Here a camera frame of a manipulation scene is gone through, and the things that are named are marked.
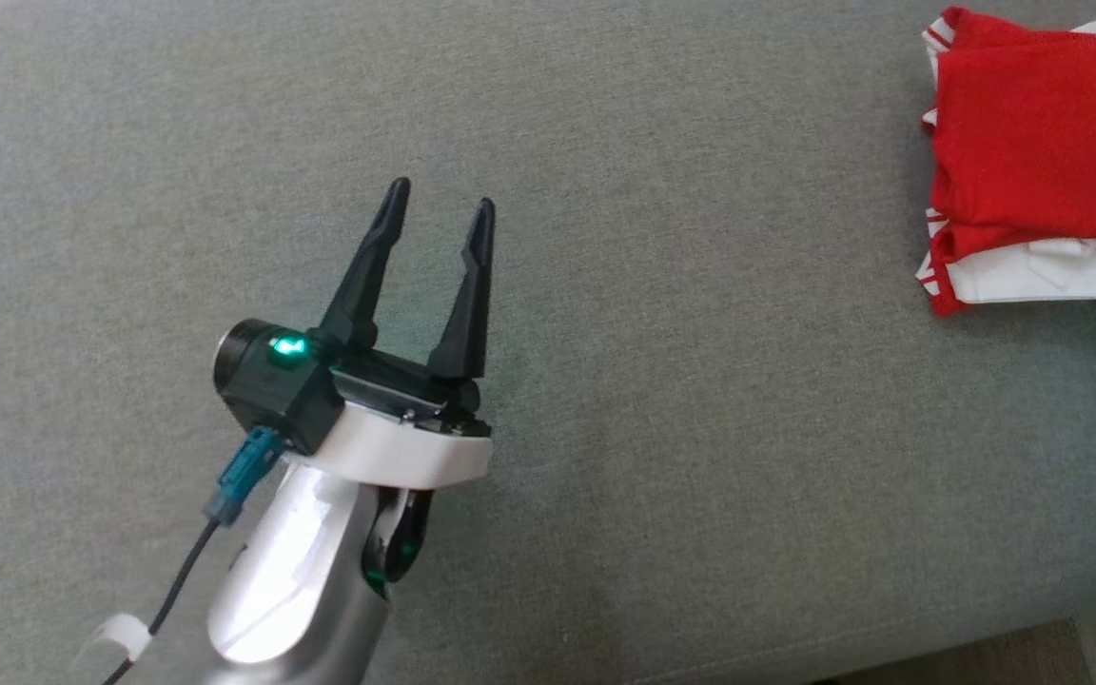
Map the red Bulls 23 jersey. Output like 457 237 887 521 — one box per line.
914 33 1096 317

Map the large grey sofa seat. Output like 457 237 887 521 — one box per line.
0 0 1096 685

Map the left camera cable blue plug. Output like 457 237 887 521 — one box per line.
82 426 284 685

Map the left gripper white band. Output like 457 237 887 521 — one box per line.
305 177 497 491

